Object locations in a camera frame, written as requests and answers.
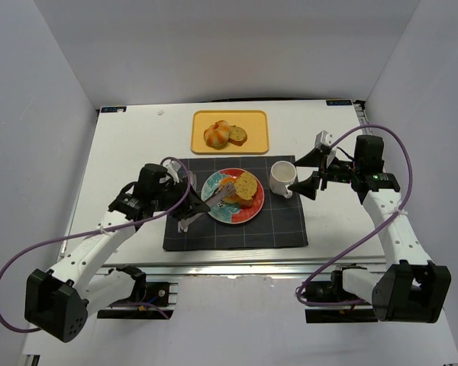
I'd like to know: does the orange bagel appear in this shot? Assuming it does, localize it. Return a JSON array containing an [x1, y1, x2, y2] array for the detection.
[[217, 175, 240, 205]]

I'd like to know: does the bread slice back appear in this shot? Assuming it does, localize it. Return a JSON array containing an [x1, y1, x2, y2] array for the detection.
[[234, 172, 259, 208]]

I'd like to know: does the bread slice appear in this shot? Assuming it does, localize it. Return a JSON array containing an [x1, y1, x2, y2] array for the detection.
[[228, 125, 248, 146], [234, 172, 259, 208]]

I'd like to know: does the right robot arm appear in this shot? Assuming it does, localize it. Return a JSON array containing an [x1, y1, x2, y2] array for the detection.
[[289, 131, 451, 323]]

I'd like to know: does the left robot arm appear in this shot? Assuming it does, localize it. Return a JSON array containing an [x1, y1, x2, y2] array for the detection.
[[24, 158, 209, 342]]

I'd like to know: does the bread slice front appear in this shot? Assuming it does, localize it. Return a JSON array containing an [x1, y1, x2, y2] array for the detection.
[[228, 125, 248, 146]]

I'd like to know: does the white mug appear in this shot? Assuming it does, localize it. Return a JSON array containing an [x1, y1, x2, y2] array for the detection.
[[269, 161, 297, 199]]

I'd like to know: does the red and teal plate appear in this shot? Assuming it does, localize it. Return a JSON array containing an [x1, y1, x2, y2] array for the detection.
[[201, 169, 265, 224]]

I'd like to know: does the right blue corner label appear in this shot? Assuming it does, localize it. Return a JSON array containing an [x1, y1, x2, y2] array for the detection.
[[325, 99, 353, 107]]

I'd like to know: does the blue corner label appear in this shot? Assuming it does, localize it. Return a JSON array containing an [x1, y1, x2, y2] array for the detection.
[[325, 99, 353, 107], [100, 106, 127, 114]]

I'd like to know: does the yellow tray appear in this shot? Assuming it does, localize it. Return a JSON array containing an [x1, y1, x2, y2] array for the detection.
[[191, 110, 269, 155]]

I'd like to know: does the striped orange bun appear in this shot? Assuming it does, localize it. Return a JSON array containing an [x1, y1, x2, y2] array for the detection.
[[204, 120, 230, 148]]

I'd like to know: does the left blue corner label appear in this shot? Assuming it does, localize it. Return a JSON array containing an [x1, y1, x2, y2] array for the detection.
[[100, 106, 127, 114]]

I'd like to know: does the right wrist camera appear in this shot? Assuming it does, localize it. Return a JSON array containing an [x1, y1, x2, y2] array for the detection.
[[314, 130, 333, 154]]

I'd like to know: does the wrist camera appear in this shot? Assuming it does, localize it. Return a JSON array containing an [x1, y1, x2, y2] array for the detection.
[[314, 130, 333, 154], [161, 159, 181, 183]]

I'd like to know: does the pink handled spoon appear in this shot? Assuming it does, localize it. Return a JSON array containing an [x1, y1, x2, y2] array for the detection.
[[189, 171, 197, 191]]

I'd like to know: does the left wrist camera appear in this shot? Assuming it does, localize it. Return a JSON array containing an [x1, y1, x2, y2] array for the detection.
[[161, 159, 181, 183]]

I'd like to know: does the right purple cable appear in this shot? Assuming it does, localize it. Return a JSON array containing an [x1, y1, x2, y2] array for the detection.
[[294, 124, 413, 306]]

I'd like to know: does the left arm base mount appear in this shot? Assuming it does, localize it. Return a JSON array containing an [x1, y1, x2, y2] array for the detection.
[[97, 282, 179, 320]]

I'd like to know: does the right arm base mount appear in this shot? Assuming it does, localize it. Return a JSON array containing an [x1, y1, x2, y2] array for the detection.
[[302, 281, 378, 324]]

